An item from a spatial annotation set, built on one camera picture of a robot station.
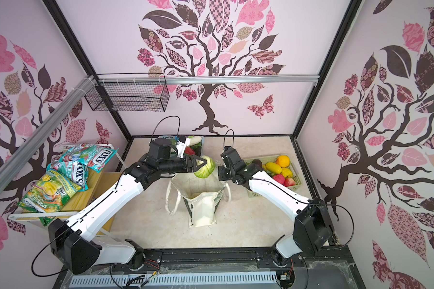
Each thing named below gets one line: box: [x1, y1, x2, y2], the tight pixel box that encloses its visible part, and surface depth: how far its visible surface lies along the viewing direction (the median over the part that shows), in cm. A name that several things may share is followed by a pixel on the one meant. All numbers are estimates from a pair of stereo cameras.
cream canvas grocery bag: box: [165, 173, 232, 229], surface depth 81 cm
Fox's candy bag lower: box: [46, 160, 90, 192], surface depth 60 cm
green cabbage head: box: [194, 155, 216, 179], surface depth 72 cm
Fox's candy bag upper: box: [59, 142, 119, 174], surface depth 64 cm
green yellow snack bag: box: [16, 170, 82, 227], surface depth 55 cm
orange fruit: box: [276, 154, 290, 168], surface depth 99 cm
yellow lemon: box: [281, 167, 293, 179], surface depth 97 cm
